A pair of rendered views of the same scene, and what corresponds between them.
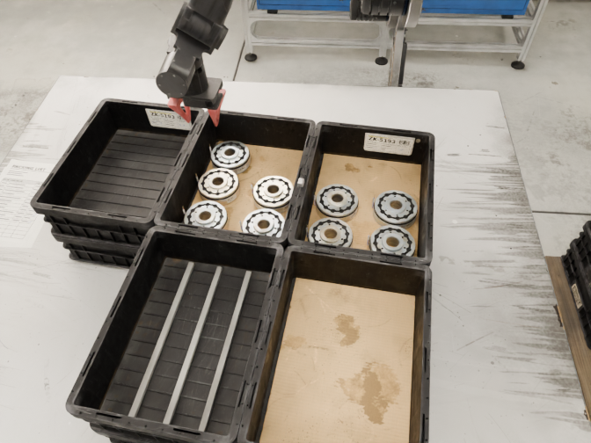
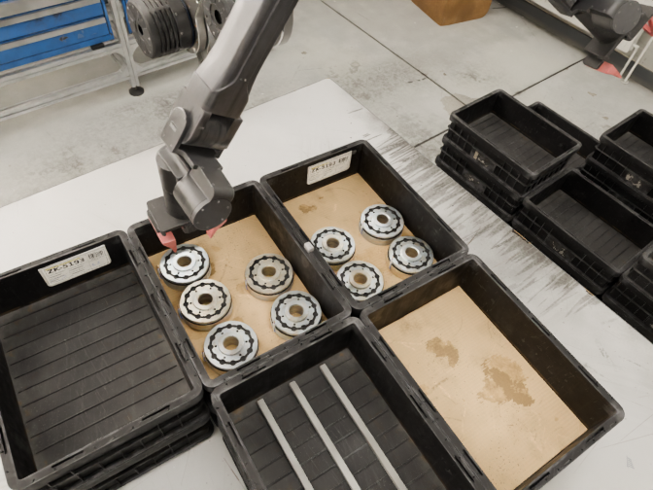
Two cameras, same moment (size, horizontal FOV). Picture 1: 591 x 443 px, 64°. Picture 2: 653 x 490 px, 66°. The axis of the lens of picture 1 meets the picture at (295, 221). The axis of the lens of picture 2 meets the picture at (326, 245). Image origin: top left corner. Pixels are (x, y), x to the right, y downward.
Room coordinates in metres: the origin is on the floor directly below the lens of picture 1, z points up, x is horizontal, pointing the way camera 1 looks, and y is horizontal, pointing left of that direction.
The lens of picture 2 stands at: (0.32, 0.44, 1.75)
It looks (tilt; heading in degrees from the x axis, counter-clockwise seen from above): 52 degrees down; 309
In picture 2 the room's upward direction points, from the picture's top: 7 degrees clockwise
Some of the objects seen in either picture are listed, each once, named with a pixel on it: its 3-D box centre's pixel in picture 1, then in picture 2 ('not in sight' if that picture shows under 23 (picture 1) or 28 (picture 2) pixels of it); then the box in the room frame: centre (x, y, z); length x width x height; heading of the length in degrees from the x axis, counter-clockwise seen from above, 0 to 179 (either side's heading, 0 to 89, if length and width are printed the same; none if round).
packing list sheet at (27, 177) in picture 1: (17, 200); not in sight; (0.93, 0.81, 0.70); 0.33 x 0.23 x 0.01; 173
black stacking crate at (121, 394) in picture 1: (192, 332); (344, 462); (0.41, 0.21, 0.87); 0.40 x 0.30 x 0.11; 167
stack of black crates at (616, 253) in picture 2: not in sight; (570, 245); (0.40, -1.11, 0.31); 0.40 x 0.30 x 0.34; 173
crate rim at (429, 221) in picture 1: (367, 186); (360, 216); (0.73, -0.17, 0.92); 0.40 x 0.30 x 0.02; 167
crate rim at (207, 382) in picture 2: (242, 170); (235, 271); (0.80, 0.12, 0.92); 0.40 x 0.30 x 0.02; 167
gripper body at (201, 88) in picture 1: (192, 78); (184, 196); (0.81, 0.19, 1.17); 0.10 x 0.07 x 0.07; 77
